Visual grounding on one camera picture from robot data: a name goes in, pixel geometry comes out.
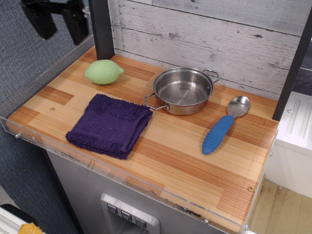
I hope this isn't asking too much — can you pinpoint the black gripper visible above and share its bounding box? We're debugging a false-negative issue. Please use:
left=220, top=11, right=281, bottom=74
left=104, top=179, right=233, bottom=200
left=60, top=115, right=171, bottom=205
left=20, top=0, right=89, bottom=45

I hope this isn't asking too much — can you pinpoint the purple cloth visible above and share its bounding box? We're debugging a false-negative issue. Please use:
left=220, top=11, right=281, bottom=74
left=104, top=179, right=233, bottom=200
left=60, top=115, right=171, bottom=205
left=66, top=94, right=153, bottom=160

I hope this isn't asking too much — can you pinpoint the green plastic lemon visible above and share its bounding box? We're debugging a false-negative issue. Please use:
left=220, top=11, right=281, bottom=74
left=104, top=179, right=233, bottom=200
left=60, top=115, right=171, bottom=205
left=85, top=59, right=124, bottom=85

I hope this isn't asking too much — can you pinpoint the small stainless steel pot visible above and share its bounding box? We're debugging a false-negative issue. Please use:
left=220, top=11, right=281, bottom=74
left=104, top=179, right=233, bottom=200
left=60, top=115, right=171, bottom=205
left=144, top=67, right=220, bottom=116

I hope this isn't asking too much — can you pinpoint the grey toy fridge cabinet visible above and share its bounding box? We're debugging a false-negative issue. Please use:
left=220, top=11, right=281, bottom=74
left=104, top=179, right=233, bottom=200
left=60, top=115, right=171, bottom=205
left=48, top=152, right=248, bottom=234

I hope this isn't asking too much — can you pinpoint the silver dispenser button panel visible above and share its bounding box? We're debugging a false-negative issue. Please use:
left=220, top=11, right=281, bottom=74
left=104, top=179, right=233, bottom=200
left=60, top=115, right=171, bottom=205
left=100, top=193, right=160, bottom=234

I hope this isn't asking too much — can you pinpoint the yellow tape piece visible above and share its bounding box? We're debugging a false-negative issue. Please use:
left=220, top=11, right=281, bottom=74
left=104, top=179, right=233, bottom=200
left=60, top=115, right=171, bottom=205
left=18, top=223, right=43, bottom=234

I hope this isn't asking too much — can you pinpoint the white toy sink counter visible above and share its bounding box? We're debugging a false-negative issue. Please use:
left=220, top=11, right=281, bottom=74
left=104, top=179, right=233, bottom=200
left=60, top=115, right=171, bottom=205
left=264, top=92, right=312, bottom=197

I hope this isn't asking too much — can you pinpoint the black vertical post left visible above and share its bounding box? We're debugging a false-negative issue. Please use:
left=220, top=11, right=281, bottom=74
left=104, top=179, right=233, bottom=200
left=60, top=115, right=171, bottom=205
left=88, top=0, right=115, bottom=60

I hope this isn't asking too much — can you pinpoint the black vertical post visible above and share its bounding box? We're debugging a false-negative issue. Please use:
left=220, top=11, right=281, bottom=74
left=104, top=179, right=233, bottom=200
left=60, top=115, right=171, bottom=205
left=88, top=0, right=115, bottom=60
left=272, top=9, right=312, bottom=121

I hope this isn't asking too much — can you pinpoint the clear acrylic guard rail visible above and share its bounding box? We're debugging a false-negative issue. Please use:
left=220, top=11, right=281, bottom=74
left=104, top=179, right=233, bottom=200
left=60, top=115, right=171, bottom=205
left=1, top=115, right=268, bottom=234

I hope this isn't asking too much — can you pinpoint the spoon with blue handle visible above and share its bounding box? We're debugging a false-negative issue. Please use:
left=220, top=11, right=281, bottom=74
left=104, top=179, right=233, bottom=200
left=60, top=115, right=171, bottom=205
left=202, top=96, right=250, bottom=155

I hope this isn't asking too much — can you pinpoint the black vertical post right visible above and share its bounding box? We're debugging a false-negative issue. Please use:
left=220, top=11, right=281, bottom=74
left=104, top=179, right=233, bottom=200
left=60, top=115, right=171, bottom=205
left=272, top=9, right=312, bottom=121

